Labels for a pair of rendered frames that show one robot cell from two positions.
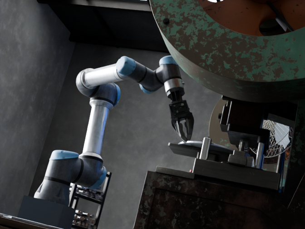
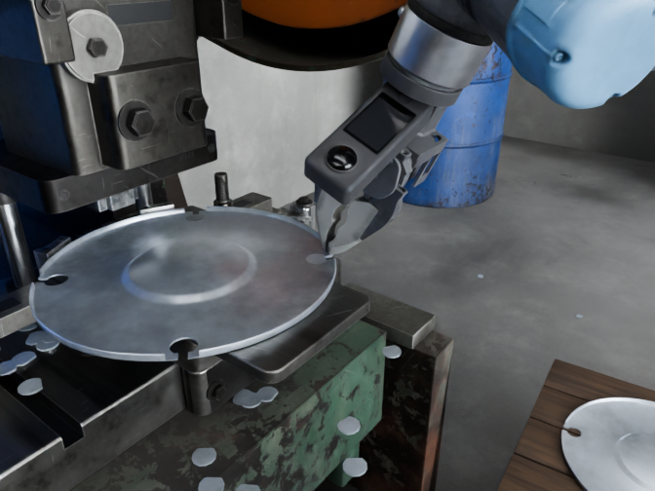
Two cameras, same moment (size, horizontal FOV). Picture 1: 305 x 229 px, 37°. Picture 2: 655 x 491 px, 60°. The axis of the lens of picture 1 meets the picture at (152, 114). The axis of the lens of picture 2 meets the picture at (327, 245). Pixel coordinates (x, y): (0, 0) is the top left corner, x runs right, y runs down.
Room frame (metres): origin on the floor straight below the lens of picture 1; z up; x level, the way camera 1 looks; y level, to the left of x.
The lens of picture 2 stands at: (2.23, 0.03, 1.06)
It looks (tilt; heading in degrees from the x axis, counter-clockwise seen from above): 27 degrees down; 200
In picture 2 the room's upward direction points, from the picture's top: straight up
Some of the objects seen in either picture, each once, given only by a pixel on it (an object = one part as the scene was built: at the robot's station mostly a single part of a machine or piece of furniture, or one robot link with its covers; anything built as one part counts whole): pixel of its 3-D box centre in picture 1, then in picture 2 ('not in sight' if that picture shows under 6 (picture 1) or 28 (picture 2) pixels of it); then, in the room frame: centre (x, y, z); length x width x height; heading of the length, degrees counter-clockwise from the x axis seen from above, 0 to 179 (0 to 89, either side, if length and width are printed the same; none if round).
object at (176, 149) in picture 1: (197, 166); (230, 338); (1.83, -0.23, 0.72); 0.25 x 0.14 x 0.14; 73
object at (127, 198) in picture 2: (243, 144); (112, 187); (1.78, -0.39, 0.84); 0.05 x 0.03 x 0.04; 163
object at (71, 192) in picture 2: (248, 140); (100, 165); (1.77, -0.40, 0.86); 0.20 x 0.16 x 0.05; 163
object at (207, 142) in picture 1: (205, 149); (304, 233); (1.65, -0.22, 0.75); 0.03 x 0.03 x 0.10; 73
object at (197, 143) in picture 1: (212, 153); (190, 267); (1.81, -0.27, 0.78); 0.29 x 0.29 x 0.01
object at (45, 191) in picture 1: (54, 191); not in sight; (2.01, 0.33, 0.50); 0.15 x 0.15 x 0.10
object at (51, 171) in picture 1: (63, 165); not in sight; (2.02, 0.32, 0.62); 0.13 x 0.12 x 0.14; 127
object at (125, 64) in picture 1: (103, 75); not in sight; (1.92, 0.25, 1.03); 0.49 x 0.11 x 0.12; 37
